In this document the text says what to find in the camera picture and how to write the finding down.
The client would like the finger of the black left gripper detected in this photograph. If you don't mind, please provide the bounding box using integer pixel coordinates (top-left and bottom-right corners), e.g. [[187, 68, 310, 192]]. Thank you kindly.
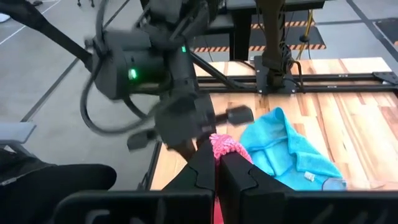
[[167, 140, 200, 162]]

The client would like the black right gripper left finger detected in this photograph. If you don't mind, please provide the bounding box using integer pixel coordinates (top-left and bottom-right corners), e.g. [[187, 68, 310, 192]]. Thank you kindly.
[[163, 139, 216, 191]]

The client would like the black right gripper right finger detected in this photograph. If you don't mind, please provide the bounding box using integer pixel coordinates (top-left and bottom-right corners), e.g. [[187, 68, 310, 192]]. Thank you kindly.
[[217, 151, 295, 224]]

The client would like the pink microfiber towel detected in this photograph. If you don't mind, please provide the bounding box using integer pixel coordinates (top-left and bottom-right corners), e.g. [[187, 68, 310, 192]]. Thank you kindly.
[[208, 133, 253, 224]]

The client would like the blue microfiber towel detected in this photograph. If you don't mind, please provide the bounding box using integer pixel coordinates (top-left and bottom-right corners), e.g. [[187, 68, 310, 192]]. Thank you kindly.
[[239, 107, 346, 191]]

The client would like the black side desk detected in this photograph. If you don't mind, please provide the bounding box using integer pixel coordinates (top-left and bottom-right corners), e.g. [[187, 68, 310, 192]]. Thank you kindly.
[[198, 0, 326, 62]]

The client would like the black mat orange striped edge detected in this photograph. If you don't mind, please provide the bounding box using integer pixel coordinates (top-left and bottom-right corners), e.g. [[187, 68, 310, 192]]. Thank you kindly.
[[374, 17, 398, 47], [192, 18, 327, 53]]

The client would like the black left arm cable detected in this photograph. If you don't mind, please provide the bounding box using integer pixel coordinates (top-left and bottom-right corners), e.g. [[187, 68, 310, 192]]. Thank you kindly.
[[80, 0, 159, 136]]

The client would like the yellow floor cable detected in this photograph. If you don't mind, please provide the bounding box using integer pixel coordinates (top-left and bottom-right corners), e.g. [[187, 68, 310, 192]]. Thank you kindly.
[[295, 9, 314, 60]]

